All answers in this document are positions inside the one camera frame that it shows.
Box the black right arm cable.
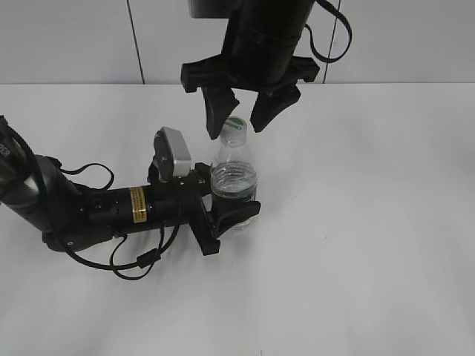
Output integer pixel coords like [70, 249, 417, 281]
[304, 0, 353, 64]

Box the white green bottle cap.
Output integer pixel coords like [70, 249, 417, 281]
[220, 116, 247, 147]

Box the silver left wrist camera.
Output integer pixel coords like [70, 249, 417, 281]
[148, 126, 191, 184]

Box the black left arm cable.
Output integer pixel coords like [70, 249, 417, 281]
[22, 140, 183, 281]

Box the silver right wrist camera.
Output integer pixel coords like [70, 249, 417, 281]
[188, 0, 235, 19]

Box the clear cestbon water bottle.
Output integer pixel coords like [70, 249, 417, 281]
[211, 138, 258, 213]

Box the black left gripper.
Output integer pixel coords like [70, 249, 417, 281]
[129, 162, 261, 256]

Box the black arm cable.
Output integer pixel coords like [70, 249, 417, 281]
[22, 140, 183, 281]
[304, 0, 353, 64]

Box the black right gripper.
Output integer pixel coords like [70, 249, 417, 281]
[180, 25, 320, 140]

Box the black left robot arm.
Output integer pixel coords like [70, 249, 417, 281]
[1, 120, 261, 255]

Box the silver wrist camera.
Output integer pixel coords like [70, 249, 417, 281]
[148, 126, 191, 184]
[188, 0, 235, 19]

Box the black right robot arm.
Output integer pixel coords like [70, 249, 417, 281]
[180, 0, 319, 139]

